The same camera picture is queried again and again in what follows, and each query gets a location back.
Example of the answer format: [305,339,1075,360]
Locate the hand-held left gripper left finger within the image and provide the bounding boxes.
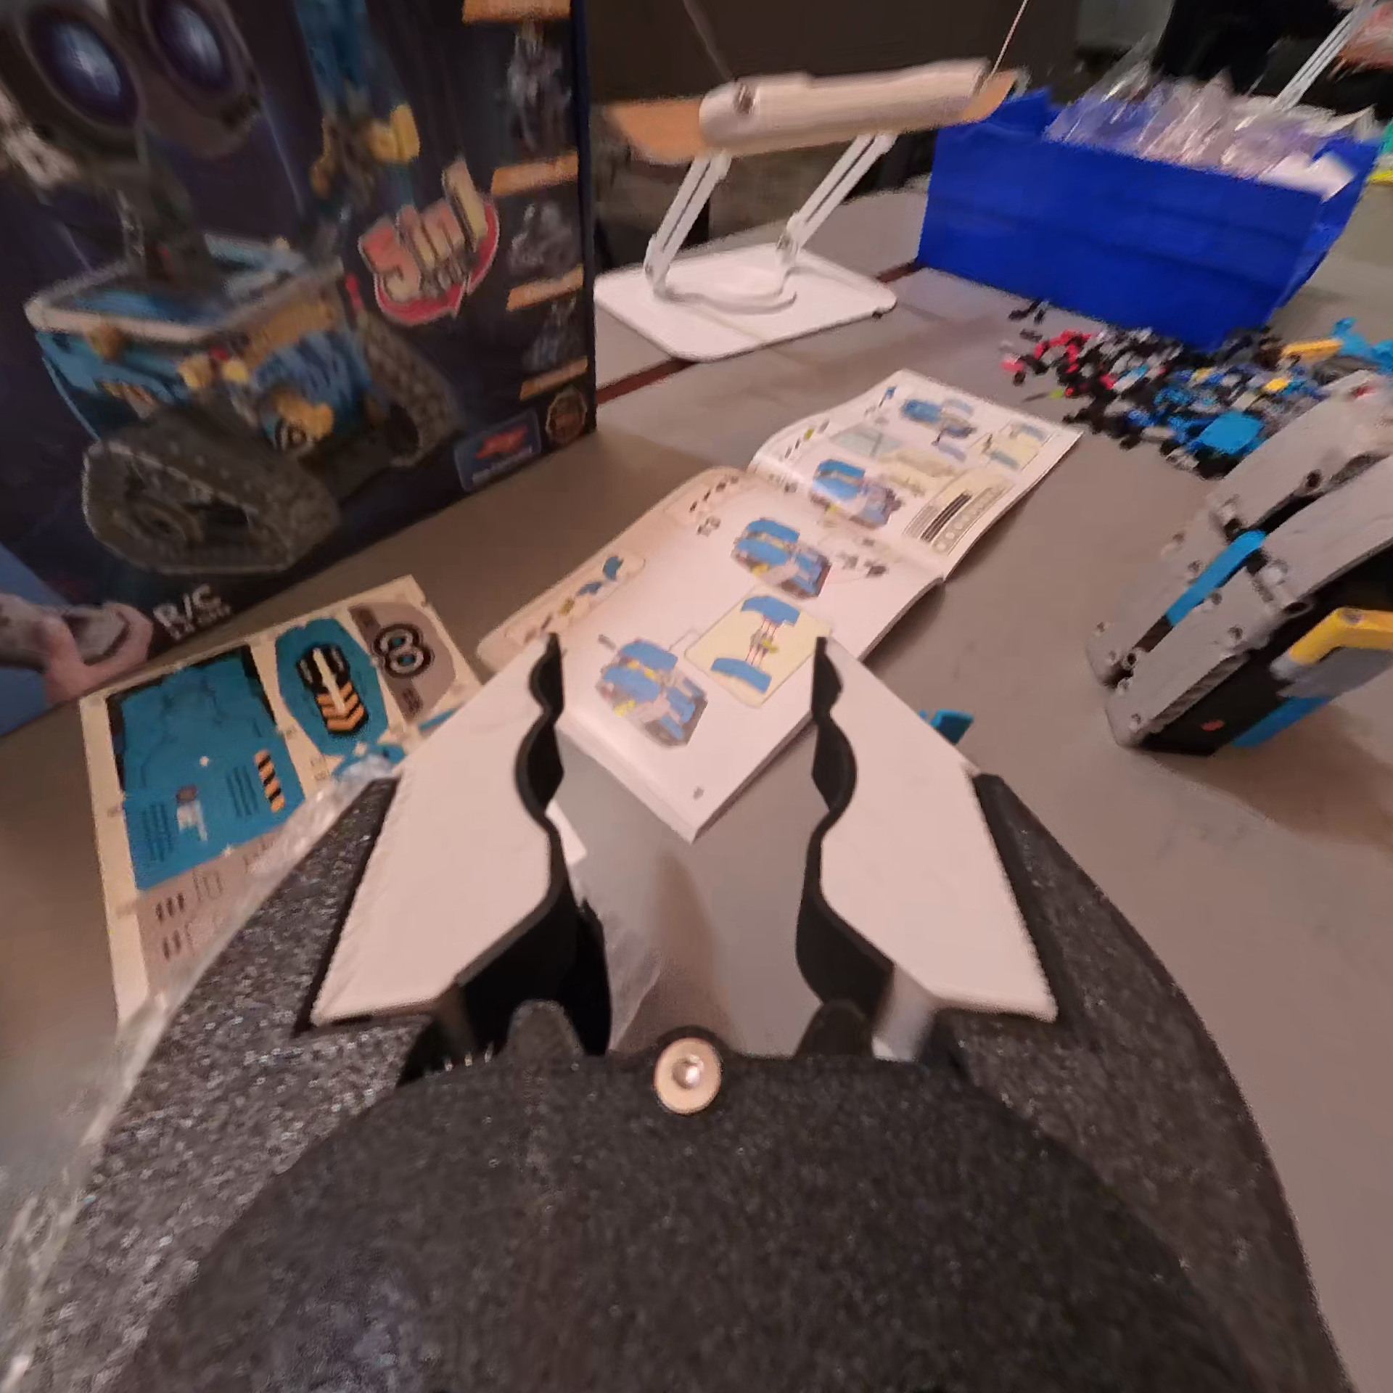
[310,634,579,1030]

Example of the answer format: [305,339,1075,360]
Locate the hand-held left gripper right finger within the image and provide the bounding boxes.
[796,637,1060,1064]

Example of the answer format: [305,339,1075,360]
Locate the instruction booklet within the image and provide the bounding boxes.
[476,369,1086,845]

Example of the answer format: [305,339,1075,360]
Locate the grey blue toy brick model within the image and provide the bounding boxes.
[1086,370,1393,758]

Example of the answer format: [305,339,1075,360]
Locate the pile of toy brick pieces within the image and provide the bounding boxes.
[998,299,1393,482]

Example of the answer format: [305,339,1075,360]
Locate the blue sticker sheet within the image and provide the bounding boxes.
[78,574,486,1027]

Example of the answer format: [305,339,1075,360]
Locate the clear plastic bag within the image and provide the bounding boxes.
[0,807,660,1319]

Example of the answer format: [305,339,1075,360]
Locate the dark printed toy set box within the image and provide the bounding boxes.
[0,0,602,742]

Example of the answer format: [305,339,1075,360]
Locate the white book stand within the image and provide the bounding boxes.
[592,0,1033,364]

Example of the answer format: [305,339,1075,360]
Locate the blue plastic bin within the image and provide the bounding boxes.
[917,87,1381,352]

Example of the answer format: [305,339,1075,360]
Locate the clear plastic bags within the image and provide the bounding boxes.
[1043,49,1366,200]

